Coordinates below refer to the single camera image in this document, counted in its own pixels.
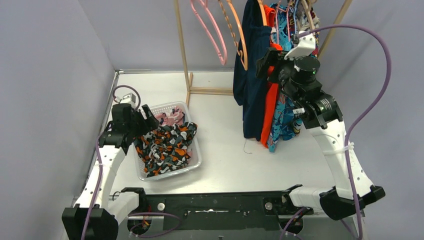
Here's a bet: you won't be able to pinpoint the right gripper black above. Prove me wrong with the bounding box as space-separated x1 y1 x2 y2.
256 47 302 103

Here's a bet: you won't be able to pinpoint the pink shark print shorts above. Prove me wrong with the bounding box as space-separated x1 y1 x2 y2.
154 106 186 127

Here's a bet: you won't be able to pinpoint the orange camouflage shorts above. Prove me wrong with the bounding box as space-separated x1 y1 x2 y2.
134 121 198 178

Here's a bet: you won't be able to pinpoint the navy blue shorts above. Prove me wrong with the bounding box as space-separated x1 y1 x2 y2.
232 0 271 141

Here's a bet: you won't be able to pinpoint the orange wooden hanger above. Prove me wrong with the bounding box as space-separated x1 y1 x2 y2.
257 0 268 26
218 0 249 71

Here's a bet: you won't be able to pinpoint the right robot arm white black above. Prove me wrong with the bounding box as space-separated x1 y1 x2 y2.
256 47 386 221

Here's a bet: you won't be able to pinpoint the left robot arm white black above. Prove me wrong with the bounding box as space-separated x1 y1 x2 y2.
61 103 159 240

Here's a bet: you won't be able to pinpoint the bright orange shorts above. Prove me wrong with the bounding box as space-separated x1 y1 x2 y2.
260 3 285 153

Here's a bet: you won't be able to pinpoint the light blue fish shorts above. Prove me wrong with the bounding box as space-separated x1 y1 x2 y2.
279 13 295 141

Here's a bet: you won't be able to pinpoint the comic print shorts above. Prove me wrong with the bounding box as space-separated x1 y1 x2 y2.
296 5 320 58

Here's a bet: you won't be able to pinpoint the blue plastic hanger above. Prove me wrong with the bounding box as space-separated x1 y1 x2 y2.
292 0 299 38

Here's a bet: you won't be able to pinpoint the dark blue leaf shorts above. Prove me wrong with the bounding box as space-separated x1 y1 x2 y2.
289 117 303 136

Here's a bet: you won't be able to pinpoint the light wooden hanger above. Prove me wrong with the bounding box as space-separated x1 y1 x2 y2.
301 0 317 31

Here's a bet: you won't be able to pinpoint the white plastic perforated basket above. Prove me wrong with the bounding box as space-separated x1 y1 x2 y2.
135 101 202 182

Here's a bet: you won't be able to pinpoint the wooden clothes rack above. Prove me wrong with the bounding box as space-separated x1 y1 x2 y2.
173 0 354 107

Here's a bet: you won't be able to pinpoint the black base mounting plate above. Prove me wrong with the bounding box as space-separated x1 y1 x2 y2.
129 191 300 231

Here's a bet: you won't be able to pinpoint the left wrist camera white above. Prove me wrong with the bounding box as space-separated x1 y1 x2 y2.
119 93 137 106

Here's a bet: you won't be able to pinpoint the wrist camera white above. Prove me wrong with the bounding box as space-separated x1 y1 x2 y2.
119 93 137 106
284 31 317 61

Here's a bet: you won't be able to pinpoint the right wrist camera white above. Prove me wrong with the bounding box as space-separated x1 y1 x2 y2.
284 31 317 61

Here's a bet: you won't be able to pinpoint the aluminium rail frame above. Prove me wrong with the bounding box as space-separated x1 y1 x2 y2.
59 69 369 240

